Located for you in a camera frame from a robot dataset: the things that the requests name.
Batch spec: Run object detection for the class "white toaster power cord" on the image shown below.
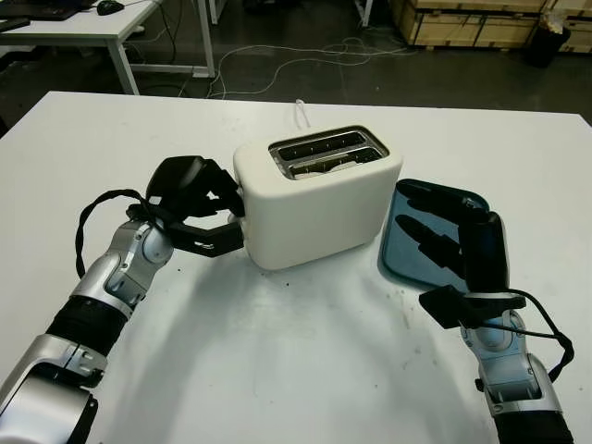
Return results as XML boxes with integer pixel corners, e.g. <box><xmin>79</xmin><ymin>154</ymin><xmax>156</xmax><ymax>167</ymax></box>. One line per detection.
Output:
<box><xmin>293</xmin><ymin>99</ymin><xmax>314</xmax><ymax>130</ymax></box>

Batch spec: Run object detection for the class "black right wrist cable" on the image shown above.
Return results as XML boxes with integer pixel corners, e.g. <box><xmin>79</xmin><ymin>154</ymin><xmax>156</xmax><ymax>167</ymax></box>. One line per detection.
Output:
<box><xmin>471</xmin><ymin>289</ymin><xmax>574</xmax><ymax>383</ymax></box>

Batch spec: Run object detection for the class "wooden crate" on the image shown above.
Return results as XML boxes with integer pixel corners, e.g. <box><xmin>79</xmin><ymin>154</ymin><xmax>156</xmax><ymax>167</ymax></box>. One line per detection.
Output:
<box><xmin>388</xmin><ymin>0</ymin><xmax>592</xmax><ymax>52</ymax></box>

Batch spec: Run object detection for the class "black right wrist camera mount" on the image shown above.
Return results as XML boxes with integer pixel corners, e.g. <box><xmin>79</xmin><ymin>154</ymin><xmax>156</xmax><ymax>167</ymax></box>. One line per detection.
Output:
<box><xmin>418</xmin><ymin>284</ymin><xmax>528</xmax><ymax>330</ymax></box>

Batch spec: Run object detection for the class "black keyboard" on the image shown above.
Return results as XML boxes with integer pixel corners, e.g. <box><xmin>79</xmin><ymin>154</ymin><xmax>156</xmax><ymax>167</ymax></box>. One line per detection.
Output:
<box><xmin>27</xmin><ymin>0</ymin><xmax>93</xmax><ymax>22</ymax></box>

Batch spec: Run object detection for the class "white floor cable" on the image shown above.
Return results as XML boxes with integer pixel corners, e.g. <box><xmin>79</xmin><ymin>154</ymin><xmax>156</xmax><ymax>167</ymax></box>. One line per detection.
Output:
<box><xmin>207</xmin><ymin>36</ymin><xmax>420</xmax><ymax>99</ymax></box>

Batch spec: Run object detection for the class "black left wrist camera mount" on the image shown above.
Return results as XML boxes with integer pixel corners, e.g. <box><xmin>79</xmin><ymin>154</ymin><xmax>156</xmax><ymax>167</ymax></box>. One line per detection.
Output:
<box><xmin>127</xmin><ymin>203</ymin><xmax>245</xmax><ymax>259</ymax></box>

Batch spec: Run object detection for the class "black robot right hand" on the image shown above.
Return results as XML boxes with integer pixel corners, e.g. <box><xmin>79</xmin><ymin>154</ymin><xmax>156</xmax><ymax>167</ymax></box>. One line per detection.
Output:
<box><xmin>396</xmin><ymin>179</ymin><xmax>512</xmax><ymax>295</ymax></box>

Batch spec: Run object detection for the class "white two-slot toaster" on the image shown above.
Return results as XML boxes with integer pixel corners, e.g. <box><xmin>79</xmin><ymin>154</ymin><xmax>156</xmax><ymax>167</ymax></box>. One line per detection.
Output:
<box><xmin>232</xmin><ymin>124</ymin><xmax>404</xmax><ymax>272</ymax></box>

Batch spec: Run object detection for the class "black waste bin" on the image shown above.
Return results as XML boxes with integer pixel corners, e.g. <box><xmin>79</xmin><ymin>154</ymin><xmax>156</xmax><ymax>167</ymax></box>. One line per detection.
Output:
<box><xmin>522</xmin><ymin>11</ymin><xmax>573</xmax><ymax>69</ymax></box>

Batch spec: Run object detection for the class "blue plastic tray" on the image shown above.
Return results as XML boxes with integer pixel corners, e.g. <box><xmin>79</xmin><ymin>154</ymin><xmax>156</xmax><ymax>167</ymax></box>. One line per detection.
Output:
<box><xmin>376</xmin><ymin>179</ymin><xmax>491</xmax><ymax>291</ymax></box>

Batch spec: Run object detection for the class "white desk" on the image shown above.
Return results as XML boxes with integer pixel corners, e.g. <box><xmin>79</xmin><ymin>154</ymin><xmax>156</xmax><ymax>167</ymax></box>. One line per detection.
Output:
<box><xmin>0</xmin><ymin>0</ymin><xmax>216</xmax><ymax>96</ymax></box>

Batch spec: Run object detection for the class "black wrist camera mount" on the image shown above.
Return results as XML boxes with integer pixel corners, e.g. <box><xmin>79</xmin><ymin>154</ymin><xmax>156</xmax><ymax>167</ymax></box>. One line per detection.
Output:
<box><xmin>127</xmin><ymin>203</ymin><xmax>245</xmax><ymax>259</ymax></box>
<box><xmin>418</xmin><ymin>284</ymin><xmax>528</xmax><ymax>330</ymax></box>

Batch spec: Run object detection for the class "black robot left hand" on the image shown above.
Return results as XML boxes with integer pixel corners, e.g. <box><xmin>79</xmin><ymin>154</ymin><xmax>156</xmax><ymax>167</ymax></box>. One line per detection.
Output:
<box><xmin>145</xmin><ymin>155</ymin><xmax>246</xmax><ymax>221</ymax></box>

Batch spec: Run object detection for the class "slice of white bread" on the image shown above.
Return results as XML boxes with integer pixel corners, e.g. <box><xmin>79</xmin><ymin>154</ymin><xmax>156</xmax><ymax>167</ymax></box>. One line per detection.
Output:
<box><xmin>293</xmin><ymin>159</ymin><xmax>366</xmax><ymax>179</ymax></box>

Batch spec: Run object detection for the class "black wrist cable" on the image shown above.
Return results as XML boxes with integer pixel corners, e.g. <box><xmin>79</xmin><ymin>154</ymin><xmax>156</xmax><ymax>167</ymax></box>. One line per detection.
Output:
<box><xmin>73</xmin><ymin>188</ymin><xmax>161</xmax><ymax>278</ymax></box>
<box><xmin>471</xmin><ymin>289</ymin><xmax>574</xmax><ymax>383</ymax></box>

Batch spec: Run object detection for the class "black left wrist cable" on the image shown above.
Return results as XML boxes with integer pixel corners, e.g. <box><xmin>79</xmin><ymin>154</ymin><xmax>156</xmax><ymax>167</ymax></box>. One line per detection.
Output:
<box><xmin>73</xmin><ymin>188</ymin><xmax>161</xmax><ymax>278</ymax></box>

